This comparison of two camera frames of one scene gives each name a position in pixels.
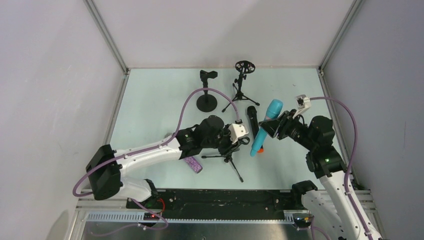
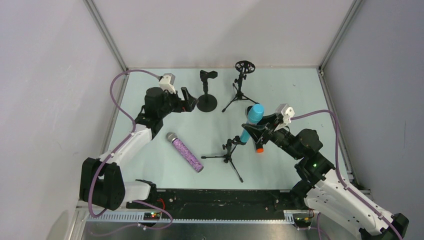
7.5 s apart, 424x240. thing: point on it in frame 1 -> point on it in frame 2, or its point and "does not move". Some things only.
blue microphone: [274, 108] -> [255, 112]
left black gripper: [228, 142] -> [180, 101]
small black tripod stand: [244, 140] does not move
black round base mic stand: [207, 103] does not move
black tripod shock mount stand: [242, 67] does not move
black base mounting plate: [221, 204] does not move
